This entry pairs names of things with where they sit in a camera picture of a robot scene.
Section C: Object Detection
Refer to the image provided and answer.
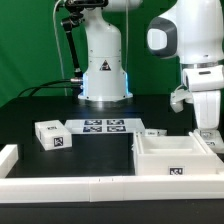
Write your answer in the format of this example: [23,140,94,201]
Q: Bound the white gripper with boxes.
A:
[182,65,224,130]

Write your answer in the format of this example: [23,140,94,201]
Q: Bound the white cabinet door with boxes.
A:
[196,129,224,154]
[145,129,167,136]

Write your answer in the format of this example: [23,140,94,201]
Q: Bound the white cabinet body box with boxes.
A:
[133,132,224,176]

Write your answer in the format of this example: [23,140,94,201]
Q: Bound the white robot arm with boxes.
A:
[81,0,224,130]

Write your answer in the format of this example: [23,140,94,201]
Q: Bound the white cabinet top block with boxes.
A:
[35,120,72,151]

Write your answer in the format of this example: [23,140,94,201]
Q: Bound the white left fence piece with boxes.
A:
[0,144,18,178]

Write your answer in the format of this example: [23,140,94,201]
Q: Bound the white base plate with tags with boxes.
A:
[65,118,145,134]

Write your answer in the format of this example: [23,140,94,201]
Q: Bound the black cables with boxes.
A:
[17,77,84,98]

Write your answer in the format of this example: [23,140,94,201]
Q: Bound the white front fence rail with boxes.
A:
[0,174,224,203]

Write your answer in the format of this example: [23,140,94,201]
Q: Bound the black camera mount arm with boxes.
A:
[54,0,108,77]

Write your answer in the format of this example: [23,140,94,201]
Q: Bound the grey hanging cable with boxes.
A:
[52,0,68,97]

